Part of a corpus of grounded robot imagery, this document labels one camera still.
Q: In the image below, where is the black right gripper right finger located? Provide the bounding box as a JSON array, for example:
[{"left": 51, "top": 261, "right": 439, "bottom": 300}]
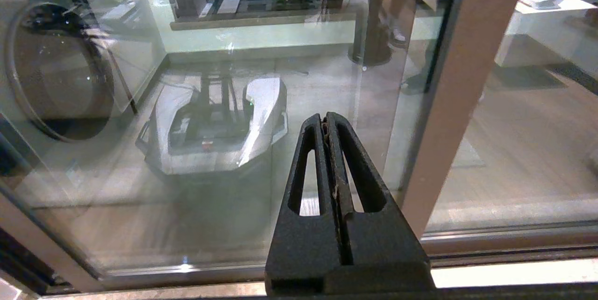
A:
[{"left": 324, "top": 112, "right": 436, "bottom": 294}]

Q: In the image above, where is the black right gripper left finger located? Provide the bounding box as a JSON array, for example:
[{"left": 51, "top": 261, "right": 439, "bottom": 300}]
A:
[{"left": 264, "top": 114, "right": 345, "bottom": 296}]

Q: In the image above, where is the brown framed sliding glass door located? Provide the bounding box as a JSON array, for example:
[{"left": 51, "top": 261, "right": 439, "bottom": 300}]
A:
[{"left": 0, "top": 0, "right": 536, "bottom": 292}]

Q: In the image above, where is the glass window with wooden frame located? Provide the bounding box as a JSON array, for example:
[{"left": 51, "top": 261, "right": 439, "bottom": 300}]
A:
[{"left": 420, "top": 0, "right": 598, "bottom": 264}]

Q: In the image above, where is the stone window sill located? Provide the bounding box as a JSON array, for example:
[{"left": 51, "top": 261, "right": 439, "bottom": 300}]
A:
[{"left": 169, "top": 10, "right": 360, "bottom": 31}]

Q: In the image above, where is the white side table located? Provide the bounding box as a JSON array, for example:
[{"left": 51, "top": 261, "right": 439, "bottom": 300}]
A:
[{"left": 494, "top": 0, "right": 598, "bottom": 68}]

